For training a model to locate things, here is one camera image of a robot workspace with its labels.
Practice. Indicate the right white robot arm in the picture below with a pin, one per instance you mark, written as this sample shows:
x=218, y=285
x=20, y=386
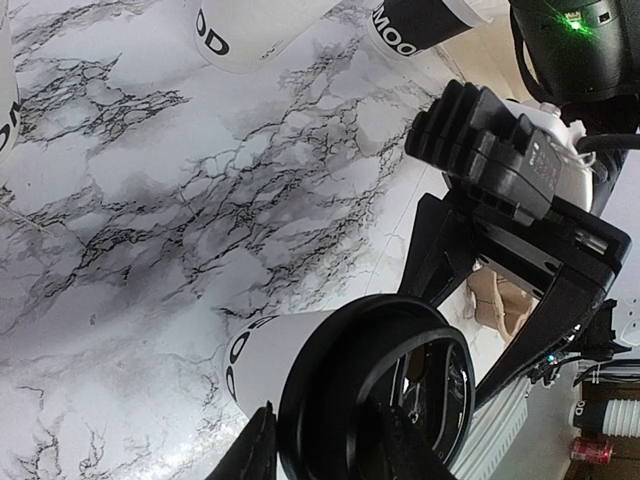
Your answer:
x=583, y=57

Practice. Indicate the front aluminium rail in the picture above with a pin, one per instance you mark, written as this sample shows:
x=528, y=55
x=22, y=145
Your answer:
x=523, y=433

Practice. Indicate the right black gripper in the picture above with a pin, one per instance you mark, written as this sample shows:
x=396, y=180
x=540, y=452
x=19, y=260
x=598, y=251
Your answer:
x=567, y=260

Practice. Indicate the white paper coffee cup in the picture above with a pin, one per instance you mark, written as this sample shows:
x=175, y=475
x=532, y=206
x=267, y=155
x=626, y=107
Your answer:
x=241, y=36

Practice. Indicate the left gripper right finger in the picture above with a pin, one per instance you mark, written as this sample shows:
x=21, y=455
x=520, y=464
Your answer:
x=399, y=451

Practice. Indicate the brown cardboard cup carrier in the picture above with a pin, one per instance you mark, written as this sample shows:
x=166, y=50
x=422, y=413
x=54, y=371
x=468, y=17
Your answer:
x=499, y=304

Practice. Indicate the stack of white paper cups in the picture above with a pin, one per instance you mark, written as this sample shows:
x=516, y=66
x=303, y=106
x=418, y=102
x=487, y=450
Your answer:
x=10, y=99

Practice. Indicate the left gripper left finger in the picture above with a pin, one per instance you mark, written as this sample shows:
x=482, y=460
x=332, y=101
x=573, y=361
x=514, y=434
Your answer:
x=253, y=455

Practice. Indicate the black cup holding straws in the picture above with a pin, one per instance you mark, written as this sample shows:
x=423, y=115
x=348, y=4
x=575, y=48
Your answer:
x=402, y=29

